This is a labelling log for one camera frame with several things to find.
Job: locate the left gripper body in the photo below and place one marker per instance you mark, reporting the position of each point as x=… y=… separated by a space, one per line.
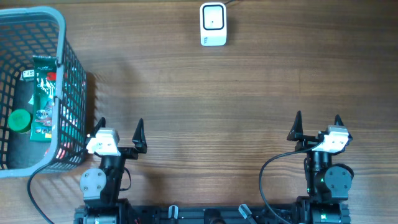
x=130 y=153

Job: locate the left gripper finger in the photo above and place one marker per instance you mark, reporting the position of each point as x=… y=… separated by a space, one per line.
x=139 y=138
x=100 y=124

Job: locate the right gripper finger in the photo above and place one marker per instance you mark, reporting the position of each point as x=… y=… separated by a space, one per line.
x=339 y=122
x=296 y=132

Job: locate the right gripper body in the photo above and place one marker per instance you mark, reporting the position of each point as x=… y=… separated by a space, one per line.
x=308 y=142

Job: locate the green 3M gloves packet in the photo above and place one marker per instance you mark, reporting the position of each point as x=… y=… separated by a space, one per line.
x=45 y=74

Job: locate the green lidded jar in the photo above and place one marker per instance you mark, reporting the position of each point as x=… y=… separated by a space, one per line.
x=20 y=121

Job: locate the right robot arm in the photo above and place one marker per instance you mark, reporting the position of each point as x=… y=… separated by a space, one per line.
x=328 y=184

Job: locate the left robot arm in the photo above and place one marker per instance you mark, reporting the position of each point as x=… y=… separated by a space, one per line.
x=101 y=186

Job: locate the grey plastic shopping basket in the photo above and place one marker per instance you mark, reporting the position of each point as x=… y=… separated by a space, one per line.
x=26 y=33

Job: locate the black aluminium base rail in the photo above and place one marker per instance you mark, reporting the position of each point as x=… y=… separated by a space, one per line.
x=267 y=214

